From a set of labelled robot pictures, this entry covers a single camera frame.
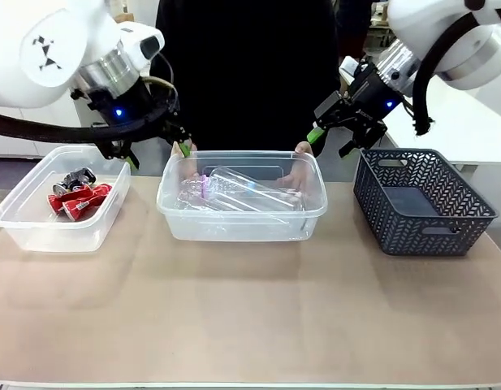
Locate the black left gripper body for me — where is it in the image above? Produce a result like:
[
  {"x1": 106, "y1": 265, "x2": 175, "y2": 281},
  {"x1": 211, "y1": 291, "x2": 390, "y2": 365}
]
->
[{"x1": 87, "y1": 79, "x2": 172, "y2": 145}]

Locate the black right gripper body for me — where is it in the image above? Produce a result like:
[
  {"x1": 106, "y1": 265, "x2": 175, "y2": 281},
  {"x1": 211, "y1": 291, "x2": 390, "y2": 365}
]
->
[{"x1": 342, "y1": 62, "x2": 400, "y2": 124}]

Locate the crushed black silver can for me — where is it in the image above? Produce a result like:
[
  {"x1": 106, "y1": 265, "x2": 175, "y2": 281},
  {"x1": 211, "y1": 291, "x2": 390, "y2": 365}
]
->
[{"x1": 52, "y1": 167, "x2": 97, "y2": 195}]

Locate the clear plastic bin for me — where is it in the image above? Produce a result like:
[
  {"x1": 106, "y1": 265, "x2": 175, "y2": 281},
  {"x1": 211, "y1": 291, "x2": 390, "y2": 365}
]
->
[
  {"x1": 156, "y1": 149, "x2": 330, "y2": 244},
  {"x1": 0, "y1": 145, "x2": 132, "y2": 254}
]

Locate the dark grey plastic basket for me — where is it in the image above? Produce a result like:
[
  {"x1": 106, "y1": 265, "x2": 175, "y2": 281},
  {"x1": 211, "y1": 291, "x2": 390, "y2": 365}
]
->
[{"x1": 352, "y1": 147, "x2": 500, "y2": 258}]

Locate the person right hand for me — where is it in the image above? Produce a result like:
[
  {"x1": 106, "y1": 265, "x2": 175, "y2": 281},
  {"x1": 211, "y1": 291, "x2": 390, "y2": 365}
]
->
[{"x1": 171, "y1": 139, "x2": 199, "y2": 159}]

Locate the person left hand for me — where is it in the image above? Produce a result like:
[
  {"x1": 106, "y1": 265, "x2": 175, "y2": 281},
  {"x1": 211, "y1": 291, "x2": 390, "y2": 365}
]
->
[{"x1": 275, "y1": 140, "x2": 315, "y2": 191}]

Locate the white cabinet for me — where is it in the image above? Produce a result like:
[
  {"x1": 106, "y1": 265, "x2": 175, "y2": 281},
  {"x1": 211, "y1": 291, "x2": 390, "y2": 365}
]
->
[{"x1": 0, "y1": 87, "x2": 99, "y2": 158}]

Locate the person torso in black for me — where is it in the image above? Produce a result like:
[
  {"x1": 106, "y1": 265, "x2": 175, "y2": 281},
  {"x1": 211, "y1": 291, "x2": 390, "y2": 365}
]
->
[{"x1": 150, "y1": 0, "x2": 343, "y2": 152}]

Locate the white side table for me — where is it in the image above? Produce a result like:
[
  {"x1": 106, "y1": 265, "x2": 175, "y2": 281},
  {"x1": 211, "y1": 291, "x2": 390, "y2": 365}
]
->
[{"x1": 338, "y1": 55, "x2": 501, "y2": 172}]

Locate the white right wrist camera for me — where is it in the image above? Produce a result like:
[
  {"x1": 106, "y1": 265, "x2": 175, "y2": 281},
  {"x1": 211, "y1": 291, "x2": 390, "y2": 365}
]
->
[{"x1": 338, "y1": 55, "x2": 361, "y2": 85}]

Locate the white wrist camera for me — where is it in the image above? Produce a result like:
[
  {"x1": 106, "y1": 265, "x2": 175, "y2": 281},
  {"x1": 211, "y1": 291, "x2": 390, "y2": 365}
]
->
[
  {"x1": 119, "y1": 22, "x2": 166, "y2": 69},
  {"x1": 338, "y1": 55, "x2": 361, "y2": 85}
]

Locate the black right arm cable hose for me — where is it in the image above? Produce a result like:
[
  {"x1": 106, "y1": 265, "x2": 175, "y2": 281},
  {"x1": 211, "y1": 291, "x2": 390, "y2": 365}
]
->
[{"x1": 411, "y1": 10, "x2": 486, "y2": 138}]

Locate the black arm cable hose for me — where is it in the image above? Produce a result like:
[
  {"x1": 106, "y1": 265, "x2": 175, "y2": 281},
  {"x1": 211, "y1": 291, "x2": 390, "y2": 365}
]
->
[
  {"x1": 0, "y1": 51, "x2": 181, "y2": 145},
  {"x1": 411, "y1": 10, "x2": 486, "y2": 138}
]

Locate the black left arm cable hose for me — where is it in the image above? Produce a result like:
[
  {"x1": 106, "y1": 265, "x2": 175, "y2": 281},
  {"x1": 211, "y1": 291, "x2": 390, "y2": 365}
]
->
[{"x1": 0, "y1": 51, "x2": 181, "y2": 145}]

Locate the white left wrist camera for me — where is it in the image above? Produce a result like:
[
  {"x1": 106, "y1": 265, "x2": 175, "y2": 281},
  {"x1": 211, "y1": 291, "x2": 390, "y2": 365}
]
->
[{"x1": 119, "y1": 22, "x2": 166, "y2": 69}]

